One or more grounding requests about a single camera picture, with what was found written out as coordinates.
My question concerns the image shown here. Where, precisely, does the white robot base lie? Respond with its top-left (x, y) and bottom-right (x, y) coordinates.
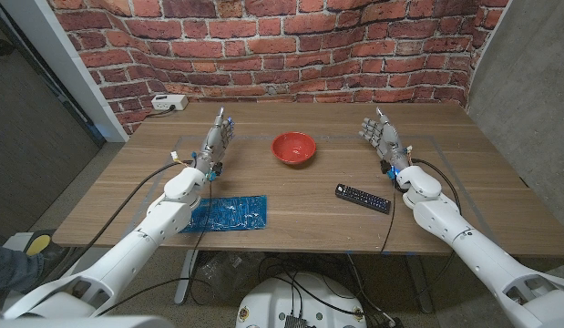
top-left (235, 272), bottom-right (368, 328)

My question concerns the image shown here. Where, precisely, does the blue snack packet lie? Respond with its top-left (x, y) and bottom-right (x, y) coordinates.
top-left (179, 195), bottom-right (269, 234)

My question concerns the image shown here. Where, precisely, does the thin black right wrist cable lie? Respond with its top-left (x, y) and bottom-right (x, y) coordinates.
top-left (379, 179), bottom-right (397, 254)

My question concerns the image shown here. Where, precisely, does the printed brick wall backdrop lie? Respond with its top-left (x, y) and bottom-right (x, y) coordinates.
top-left (46, 0), bottom-right (510, 136)

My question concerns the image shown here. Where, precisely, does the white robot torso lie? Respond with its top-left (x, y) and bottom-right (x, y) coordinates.
top-left (0, 315), bottom-right (173, 328)

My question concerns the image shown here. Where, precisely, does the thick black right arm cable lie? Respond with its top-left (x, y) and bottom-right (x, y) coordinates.
top-left (411, 158), bottom-right (463, 215)

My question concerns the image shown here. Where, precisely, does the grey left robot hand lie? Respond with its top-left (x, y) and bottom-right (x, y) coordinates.
top-left (193, 106), bottom-right (236, 177)

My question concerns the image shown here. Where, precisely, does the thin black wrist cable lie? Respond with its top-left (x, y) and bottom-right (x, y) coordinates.
top-left (379, 179), bottom-right (397, 254)
top-left (189, 179), bottom-right (214, 307)

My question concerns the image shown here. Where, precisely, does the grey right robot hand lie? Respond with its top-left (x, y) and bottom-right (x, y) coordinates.
top-left (358, 107), bottom-right (413, 174)

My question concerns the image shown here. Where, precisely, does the person's leg with black shoe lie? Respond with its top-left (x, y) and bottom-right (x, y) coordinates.
top-left (0, 242), bottom-right (68, 295)

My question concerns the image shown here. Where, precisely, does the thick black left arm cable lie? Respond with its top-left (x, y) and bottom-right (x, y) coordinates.
top-left (44, 159), bottom-right (194, 286)

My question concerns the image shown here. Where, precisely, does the clear plastic bag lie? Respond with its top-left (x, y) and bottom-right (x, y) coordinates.
top-left (197, 252), bottom-right (260, 297)

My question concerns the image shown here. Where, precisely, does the yellow foot pedal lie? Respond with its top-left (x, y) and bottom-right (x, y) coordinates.
top-left (25, 231), bottom-right (53, 257)

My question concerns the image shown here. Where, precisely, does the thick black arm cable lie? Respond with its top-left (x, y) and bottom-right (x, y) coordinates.
top-left (411, 158), bottom-right (463, 215)
top-left (44, 159), bottom-right (194, 286)

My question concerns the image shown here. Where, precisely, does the thin black left wrist cable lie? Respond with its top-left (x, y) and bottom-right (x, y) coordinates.
top-left (189, 179), bottom-right (214, 307)

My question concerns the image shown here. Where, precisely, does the black TV remote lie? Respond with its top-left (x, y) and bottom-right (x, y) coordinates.
top-left (334, 183), bottom-right (393, 215)

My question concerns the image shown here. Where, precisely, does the red bowl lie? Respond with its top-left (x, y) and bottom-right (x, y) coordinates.
top-left (271, 131), bottom-right (318, 166)

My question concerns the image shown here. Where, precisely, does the white power strip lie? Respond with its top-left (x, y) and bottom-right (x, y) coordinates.
top-left (150, 94), bottom-right (190, 112)

